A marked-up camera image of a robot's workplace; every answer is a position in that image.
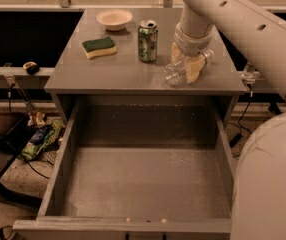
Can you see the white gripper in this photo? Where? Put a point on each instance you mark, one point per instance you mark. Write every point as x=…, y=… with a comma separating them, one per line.
x=193, y=44

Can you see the clear plastic water bottle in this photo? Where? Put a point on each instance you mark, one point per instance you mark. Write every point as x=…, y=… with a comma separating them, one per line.
x=175, y=74

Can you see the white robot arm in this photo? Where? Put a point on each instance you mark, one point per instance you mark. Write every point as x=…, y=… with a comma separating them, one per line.
x=259, y=193

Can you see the open grey top drawer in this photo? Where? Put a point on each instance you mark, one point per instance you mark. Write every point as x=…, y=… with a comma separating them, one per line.
x=138, y=172

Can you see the green soda can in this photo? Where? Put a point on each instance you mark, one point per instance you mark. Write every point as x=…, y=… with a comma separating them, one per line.
x=147, y=40

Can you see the grey cabinet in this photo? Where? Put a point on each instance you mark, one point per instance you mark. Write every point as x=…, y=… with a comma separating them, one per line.
x=135, y=91

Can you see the white paper bowl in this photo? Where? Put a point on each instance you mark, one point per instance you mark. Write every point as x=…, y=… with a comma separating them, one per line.
x=114, y=19

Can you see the green and yellow sponge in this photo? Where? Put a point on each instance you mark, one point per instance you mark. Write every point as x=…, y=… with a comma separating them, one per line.
x=99, y=47

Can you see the yellow black tape measure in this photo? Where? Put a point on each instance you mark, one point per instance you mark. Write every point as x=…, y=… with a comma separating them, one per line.
x=31, y=68

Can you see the green snack bag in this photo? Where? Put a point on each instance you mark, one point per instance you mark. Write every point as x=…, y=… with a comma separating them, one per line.
x=42, y=139

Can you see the crumpled white wrapper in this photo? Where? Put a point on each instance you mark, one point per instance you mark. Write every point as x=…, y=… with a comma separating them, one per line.
x=37, y=119

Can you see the black sneaker bottom left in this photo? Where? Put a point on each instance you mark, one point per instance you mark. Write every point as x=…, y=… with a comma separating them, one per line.
x=7, y=233

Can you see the clear bottle on rail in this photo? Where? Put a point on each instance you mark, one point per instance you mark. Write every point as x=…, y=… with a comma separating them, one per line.
x=248, y=74

